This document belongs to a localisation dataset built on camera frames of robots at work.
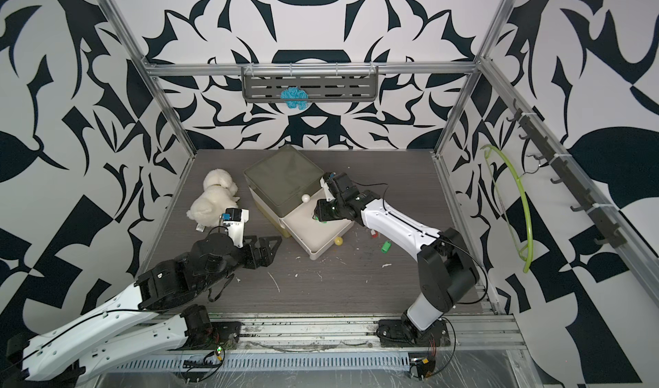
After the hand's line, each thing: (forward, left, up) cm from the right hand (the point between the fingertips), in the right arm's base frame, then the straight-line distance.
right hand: (318, 206), depth 86 cm
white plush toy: (+8, +37, -4) cm, 38 cm away
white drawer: (-8, +1, -6) cm, 10 cm away
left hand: (-15, +12, +10) cm, 21 cm away
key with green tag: (-8, -23, -14) cm, 28 cm away
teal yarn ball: (+34, +8, +21) cm, 40 cm away
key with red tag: (-3, -20, -14) cm, 24 cm away
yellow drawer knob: (-10, -6, -5) cm, 13 cm away
